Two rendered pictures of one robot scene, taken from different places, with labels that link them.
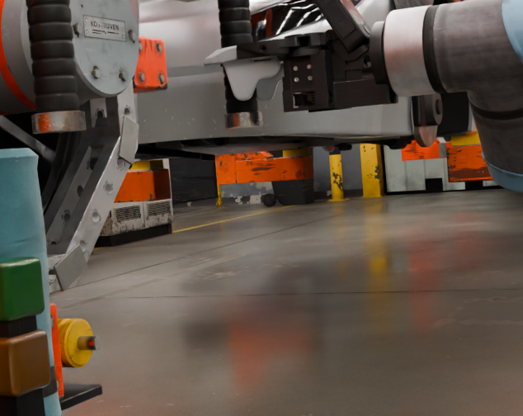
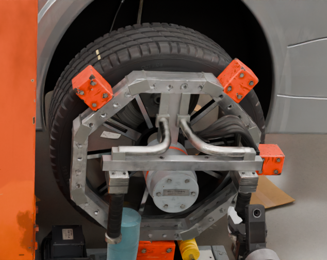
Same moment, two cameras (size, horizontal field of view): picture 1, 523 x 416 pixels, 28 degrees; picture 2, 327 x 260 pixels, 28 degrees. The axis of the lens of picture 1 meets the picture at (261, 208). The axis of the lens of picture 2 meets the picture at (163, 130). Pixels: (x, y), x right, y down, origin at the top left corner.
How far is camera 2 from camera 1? 1.45 m
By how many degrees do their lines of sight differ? 54
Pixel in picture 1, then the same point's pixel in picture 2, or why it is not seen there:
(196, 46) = not seen: outside the picture
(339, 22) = (247, 238)
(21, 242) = (119, 248)
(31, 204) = (126, 239)
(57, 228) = (200, 214)
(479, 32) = not seen: outside the picture
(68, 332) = (185, 251)
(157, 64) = (275, 166)
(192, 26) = not seen: outside the picture
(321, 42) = (242, 239)
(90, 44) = (165, 198)
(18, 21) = (148, 179)
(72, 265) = (190, 233)
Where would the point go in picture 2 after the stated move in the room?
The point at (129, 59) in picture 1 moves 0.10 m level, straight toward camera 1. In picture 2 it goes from (189, 200) to (162, 213)
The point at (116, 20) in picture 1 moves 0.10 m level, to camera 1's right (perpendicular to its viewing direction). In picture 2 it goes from (184, 189) to (208, 208)
